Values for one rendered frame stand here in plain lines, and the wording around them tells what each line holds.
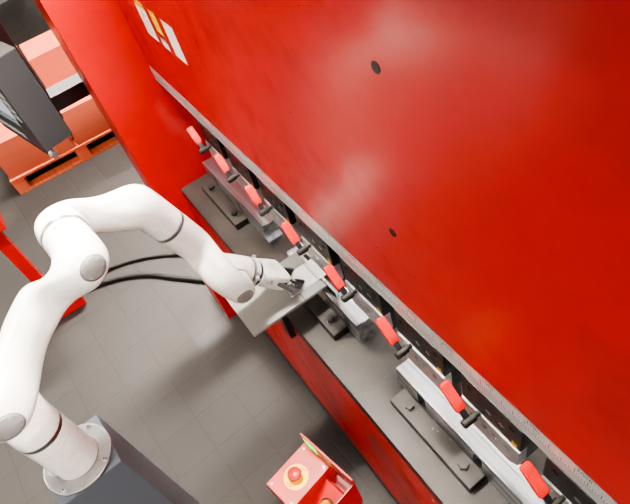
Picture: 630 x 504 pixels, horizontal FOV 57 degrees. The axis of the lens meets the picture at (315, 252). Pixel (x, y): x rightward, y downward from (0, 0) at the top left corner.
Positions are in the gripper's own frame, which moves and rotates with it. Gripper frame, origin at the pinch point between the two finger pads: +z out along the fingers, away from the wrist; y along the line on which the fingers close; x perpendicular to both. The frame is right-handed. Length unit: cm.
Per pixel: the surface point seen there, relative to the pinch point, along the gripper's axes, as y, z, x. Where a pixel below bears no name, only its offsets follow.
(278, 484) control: -38, -5, 44
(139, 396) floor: 77, 30, 123
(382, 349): -29.3, 17.1, 3.0
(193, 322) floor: 98, 56, 92
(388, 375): -37.0, 14.5, 6.0
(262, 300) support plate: 1.3, -5.4, 10.0
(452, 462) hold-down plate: -67, 10, 7
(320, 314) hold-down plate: -8.5, 9.9, 6.7
